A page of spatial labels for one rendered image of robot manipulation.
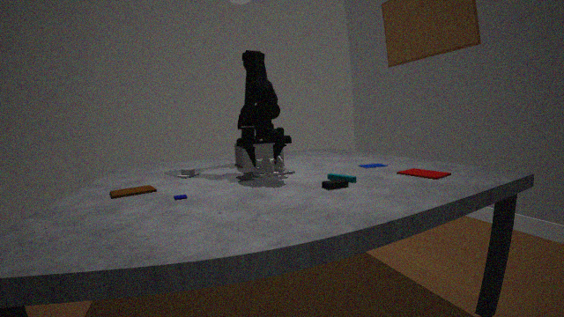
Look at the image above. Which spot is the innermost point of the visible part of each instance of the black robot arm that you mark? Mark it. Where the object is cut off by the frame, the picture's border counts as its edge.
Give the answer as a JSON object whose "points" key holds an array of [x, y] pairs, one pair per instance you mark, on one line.
{"points": [[258, 90]]}

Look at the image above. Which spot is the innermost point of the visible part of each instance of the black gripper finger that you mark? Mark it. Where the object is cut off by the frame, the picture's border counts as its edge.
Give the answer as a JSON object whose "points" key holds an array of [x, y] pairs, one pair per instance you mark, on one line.
{"points": [[251, 152], [277, 149]]}

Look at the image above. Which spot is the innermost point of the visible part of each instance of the teal flat bar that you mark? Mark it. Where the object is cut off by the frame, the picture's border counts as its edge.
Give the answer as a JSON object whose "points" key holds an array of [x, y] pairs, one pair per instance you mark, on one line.
{"points": [[335, 177]]}

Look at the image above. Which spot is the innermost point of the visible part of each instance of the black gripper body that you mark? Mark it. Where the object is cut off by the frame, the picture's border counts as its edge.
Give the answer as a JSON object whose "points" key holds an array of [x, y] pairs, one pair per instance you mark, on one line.
{"points": [[248, 142]]}

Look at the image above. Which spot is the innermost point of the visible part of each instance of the red flat plate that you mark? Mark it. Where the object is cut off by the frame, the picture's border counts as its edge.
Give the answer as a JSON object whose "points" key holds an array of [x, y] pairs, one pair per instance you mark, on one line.
{"points": [[425, 173]]}

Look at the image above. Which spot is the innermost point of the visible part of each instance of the brown flat bar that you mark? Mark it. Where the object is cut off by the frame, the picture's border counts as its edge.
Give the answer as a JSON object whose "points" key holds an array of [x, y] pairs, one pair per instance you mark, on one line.
{"points": [[132, 191]]}

